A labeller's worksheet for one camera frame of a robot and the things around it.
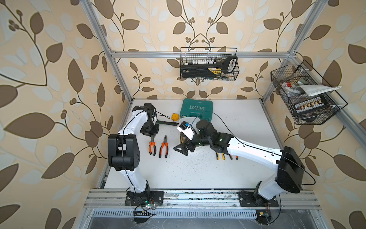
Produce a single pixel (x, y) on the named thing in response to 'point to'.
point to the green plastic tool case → (201, 109)
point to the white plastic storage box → (193, 121)
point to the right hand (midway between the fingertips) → (178, 140)
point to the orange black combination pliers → (165, 142)
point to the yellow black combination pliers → (218, 156)
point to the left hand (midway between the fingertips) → (153, 133)
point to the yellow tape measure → (175, 117)
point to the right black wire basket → (286, 79)
